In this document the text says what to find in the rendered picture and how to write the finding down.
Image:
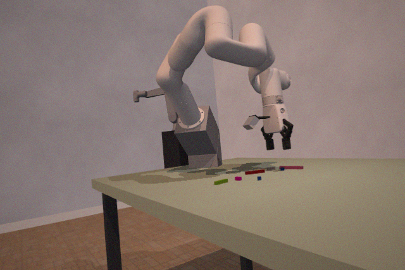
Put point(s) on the lime green rod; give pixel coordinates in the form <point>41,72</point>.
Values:
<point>221,181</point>

